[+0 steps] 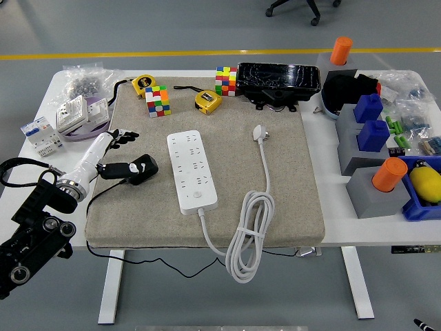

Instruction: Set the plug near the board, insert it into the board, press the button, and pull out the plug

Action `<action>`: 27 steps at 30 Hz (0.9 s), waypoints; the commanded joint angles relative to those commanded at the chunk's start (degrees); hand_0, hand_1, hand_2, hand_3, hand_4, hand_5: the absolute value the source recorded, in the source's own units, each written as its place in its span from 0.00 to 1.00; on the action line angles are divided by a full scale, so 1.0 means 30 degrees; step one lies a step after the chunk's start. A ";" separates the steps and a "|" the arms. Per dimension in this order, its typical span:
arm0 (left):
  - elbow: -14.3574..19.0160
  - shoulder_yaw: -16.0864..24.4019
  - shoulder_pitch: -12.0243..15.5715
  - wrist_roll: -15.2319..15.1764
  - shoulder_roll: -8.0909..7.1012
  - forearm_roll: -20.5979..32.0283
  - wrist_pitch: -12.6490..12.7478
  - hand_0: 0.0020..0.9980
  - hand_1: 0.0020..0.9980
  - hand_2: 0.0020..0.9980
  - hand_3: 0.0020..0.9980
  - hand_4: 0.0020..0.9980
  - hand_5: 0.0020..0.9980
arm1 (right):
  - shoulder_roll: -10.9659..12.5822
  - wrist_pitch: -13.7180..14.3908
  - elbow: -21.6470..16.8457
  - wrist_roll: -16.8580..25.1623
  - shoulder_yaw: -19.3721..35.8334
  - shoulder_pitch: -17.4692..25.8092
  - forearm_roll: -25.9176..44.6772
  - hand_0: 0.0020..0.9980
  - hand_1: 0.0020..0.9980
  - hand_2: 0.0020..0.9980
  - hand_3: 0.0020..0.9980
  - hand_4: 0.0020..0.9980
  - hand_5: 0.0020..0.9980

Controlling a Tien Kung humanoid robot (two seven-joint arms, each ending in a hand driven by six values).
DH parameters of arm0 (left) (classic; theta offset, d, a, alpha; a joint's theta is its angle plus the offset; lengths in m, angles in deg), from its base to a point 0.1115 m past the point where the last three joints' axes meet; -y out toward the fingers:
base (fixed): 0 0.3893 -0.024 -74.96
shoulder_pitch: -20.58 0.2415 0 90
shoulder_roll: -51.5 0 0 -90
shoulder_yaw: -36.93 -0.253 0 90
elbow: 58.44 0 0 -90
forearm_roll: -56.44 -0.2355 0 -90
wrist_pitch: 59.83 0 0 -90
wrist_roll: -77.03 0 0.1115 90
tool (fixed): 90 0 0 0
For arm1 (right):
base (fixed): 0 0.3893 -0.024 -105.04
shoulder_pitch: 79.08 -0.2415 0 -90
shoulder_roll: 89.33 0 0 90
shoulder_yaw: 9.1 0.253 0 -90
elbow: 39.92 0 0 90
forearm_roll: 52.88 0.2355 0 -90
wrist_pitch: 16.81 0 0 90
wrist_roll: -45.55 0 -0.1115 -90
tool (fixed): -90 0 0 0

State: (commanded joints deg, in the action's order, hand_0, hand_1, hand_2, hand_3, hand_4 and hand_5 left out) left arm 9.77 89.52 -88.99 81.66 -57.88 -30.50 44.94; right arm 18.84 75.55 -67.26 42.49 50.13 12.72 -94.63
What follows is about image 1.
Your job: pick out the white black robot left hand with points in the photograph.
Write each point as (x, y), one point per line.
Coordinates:
(91, 157)

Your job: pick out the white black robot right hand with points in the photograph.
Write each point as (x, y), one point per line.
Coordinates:
(422, 325)

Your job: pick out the black plug adapter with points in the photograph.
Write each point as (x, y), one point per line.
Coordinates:
(148, 165)

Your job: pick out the white power strip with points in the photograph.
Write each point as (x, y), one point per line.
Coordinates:
(193, 172)

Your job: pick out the small black circuit board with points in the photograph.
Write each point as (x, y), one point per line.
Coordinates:
(397, 152)

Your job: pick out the white circuit breaker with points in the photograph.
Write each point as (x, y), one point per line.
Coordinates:
(41, 136)

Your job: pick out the clear bag of screws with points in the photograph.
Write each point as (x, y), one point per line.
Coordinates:
(84, 86)

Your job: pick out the black box under table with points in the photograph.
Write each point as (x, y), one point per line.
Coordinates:
(413, 249)

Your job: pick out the white table leg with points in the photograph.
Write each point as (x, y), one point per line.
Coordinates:
(112, 286)
(358, 282)

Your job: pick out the colourful puzzle cube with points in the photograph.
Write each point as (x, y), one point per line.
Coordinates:
(226, 81)
(158, 101)

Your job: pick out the yellow tape measure black label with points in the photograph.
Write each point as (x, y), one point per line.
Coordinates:
(144, 84)

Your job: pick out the blue plastic bin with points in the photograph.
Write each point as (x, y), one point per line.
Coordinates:
(418, 208)

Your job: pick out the yellow tape measure silver clip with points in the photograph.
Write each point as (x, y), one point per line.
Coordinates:
(207, 101)

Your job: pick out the grey plastic block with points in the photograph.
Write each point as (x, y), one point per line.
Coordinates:
(344, 119)
(365, 196)
(324, 63)
(346, 151)

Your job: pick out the yellow toy lemon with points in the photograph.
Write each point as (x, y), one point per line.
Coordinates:
(427, 182)

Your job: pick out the orange plastic cylinder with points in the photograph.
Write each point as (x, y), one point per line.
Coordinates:
(341, 51)
(389, 174)

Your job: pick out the clear bag of resistors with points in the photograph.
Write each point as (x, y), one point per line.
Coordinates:
(430, 146)

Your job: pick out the green cylindrical battery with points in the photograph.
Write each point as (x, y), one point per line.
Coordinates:
(401, 141)
(398, 127)
(389, 123)

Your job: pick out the grey-brown mat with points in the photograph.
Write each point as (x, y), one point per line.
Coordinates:
(282, 155)

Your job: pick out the blue plastic block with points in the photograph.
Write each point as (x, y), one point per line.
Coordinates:
(368, 107)
(373, 135)

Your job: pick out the black device cracked screen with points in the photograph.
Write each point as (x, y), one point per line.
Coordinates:
(278, 81)

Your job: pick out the clear bag blue parts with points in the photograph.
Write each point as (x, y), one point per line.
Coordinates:
(415, 120)

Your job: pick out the small metal clip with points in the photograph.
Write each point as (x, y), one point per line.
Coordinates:
(317, 110)

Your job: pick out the clear plastic bag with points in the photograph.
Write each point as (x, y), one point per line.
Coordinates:
(396, 82)

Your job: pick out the black cloth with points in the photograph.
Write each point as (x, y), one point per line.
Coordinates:
(344, 91)

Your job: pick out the black office chair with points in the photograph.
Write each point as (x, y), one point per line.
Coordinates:
(311, 7)

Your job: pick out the white wall socket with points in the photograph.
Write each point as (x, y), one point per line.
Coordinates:
(98, 109)
(70, 113)

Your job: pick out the metal table bracket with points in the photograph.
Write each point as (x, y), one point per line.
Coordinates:
(308, 251)

